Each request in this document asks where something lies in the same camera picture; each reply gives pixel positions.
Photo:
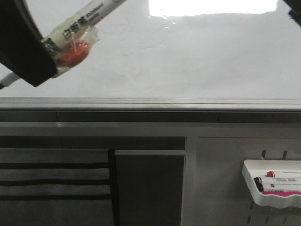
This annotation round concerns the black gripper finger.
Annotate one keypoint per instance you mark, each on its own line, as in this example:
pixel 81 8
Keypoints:
pixel 21 49
pixel 295 10

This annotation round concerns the white whiteboard marker with magnet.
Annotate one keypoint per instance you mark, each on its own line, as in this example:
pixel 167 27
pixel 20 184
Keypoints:
pixel 70 42

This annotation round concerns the red-capped whiteboard marker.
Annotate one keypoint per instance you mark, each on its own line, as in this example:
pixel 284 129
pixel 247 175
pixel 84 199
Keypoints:
pixel 283 174

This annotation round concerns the black-capped whiteboard marker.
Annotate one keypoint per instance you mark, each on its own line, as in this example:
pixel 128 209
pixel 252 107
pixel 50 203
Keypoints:
pixel 267 184

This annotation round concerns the grey fabric organizer with pockets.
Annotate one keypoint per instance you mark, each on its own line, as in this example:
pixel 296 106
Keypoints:
pixel 58 187

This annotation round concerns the pink item in tray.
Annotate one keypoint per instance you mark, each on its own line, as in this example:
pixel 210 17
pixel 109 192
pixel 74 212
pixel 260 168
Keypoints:
pixel 283 194

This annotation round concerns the dark grey board panel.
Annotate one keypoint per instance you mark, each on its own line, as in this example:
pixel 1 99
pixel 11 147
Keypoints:
pixel 150 189

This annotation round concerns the white plastic marker tray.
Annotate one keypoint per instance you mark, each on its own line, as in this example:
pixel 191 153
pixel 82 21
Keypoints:
pixel 252 167

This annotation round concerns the white pegboard panel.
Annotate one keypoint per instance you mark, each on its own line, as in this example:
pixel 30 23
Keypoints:
pixel 220 196

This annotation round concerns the white whiteboard with aluminium frame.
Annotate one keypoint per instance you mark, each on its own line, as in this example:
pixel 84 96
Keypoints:
pixel 182 54

